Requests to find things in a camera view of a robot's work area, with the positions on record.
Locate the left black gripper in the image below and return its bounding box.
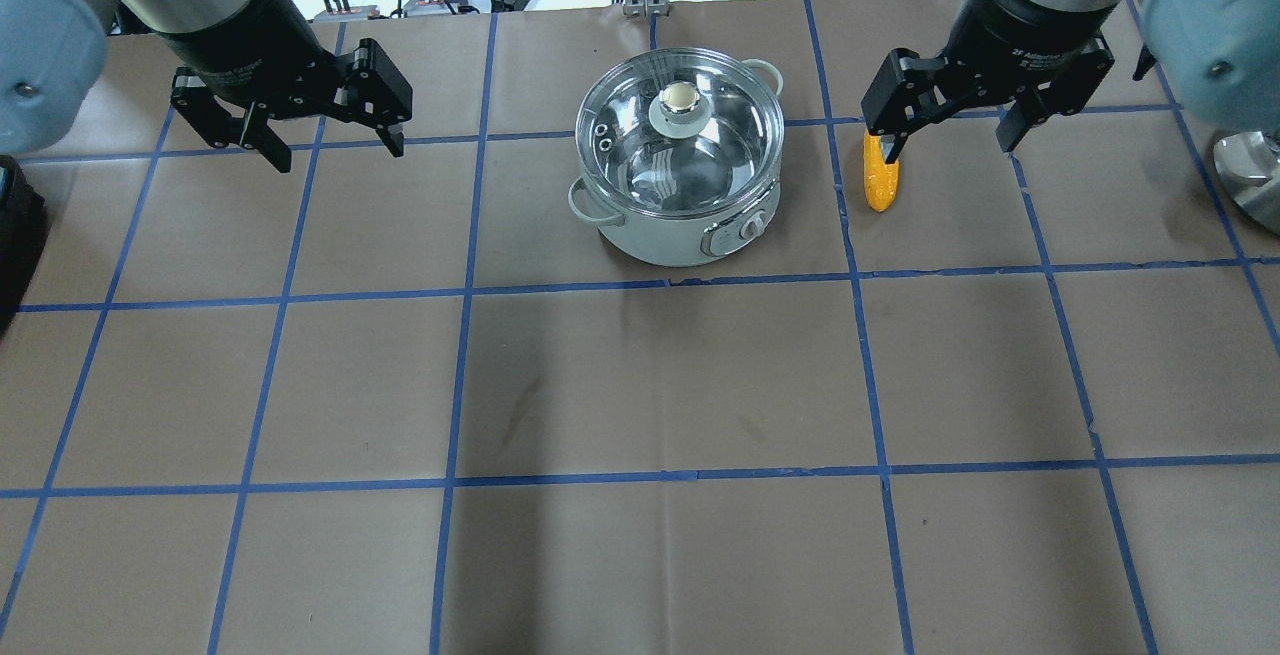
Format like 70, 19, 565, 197
170, 0, 413, 173

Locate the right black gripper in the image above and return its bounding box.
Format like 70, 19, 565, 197
861, 0, 1115, 166

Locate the yellow corn cob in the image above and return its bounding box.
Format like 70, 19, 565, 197
861, 130, 900, 212

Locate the glass pot lid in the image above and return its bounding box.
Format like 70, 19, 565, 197
573, 46, 785, 225

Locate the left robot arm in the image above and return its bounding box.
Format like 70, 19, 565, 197
1, 0, 413, 173

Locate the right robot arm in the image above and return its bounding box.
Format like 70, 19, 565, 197
861, 0, 1279, 232

